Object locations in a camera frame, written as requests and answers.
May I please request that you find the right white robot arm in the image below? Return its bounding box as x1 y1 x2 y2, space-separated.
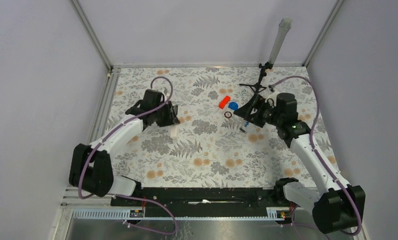
234 93 366 234

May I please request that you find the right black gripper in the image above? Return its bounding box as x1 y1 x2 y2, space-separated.
233 93 283 128

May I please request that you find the black mini tripod stand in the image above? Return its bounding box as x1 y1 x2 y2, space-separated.
239 61 274 103

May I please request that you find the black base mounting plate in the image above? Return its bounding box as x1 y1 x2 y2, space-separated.
111 187 291 211

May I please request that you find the blue plastic cap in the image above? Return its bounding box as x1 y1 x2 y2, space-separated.
228 101 239 111

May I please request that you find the red plastic block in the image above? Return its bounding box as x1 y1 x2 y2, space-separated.
218 95 231 110

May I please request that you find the grey tube on tripod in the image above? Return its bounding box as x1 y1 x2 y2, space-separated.
267 17 293 69

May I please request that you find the slotted cable duct rail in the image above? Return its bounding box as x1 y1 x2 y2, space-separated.
72 207 285 221

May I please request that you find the white remote control body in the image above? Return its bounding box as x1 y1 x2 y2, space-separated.
170 124 178 139

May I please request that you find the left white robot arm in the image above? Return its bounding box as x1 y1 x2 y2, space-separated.
68 89 180 206

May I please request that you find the floral patterned table mat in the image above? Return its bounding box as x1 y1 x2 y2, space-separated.
97 67 339 189

